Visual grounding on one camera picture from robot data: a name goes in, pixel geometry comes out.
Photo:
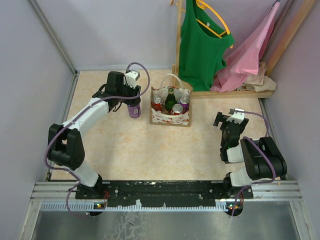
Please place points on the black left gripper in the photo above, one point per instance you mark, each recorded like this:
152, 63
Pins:
133, 94

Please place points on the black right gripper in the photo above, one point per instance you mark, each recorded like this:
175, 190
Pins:
230, 123

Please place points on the purple can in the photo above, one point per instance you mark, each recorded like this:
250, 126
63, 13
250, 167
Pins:
184, 101
134, 111

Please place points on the red can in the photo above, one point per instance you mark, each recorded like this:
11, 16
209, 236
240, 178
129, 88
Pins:
177, 109
157, 103

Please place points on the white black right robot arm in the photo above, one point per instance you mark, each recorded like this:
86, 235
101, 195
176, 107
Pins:
263, 161

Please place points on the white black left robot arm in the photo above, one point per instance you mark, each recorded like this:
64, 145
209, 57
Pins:
65, 141

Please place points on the patterned canvas tote bag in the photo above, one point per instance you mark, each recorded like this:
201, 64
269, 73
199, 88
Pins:
163, 118

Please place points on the green glass bottle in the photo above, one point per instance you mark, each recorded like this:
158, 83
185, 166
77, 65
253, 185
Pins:
170, 100

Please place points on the beige cloth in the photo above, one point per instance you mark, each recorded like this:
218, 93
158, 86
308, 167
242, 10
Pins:
258, 82

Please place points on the wooden clothes rack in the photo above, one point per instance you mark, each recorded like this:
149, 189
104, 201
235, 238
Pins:
299, 17

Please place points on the pink shirt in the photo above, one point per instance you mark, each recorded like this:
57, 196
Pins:
246, 58

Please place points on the green tank top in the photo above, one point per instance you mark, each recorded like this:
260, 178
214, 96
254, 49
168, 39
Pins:
201, 50

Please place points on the yellow clothes hanger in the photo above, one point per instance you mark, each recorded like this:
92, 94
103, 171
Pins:
215, 20

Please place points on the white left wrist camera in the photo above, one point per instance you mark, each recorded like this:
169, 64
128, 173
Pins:
130, 78

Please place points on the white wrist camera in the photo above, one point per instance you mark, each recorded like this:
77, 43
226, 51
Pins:
237, 116
130, 78

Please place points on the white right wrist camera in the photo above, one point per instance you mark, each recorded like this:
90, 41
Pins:
237, 116

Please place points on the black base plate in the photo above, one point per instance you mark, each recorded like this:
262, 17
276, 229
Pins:
155, 194

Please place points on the aluminium rail frame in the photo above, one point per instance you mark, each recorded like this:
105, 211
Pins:
114, 178

